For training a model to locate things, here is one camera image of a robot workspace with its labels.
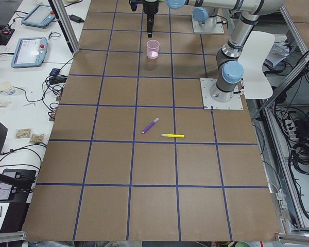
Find coiled black cables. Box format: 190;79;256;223
289;140;309;176

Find yellow-green highlighter pen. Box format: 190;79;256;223
161;134;185;138

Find white plastic chair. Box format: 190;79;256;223
238;31;275;99

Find snack bag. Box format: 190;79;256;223
29;133;45;143
14;128;32;139

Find black power adapter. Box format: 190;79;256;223
69;14;84;23

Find purple marker pen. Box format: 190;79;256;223
142;118;159;134

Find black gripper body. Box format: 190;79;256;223
143;0;159;23

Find snack bag left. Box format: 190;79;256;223
14;128;32;139

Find translucent pink plastic cup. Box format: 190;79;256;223
146;40;160;59

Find white paper cup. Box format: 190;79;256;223
1;81;15;95

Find far blue teach pendant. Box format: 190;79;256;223
21;4;55;28

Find snack bag right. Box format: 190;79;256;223
29;133;45;143

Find black monitor stand base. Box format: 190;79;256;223
0;169;36;203

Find aluminium frame post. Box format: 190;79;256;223
48;0;80;54

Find blue teach pendant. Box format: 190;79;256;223
21;4;55;28
11;37;48;68

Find near blue teach pendant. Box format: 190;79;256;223
11;37;48;68

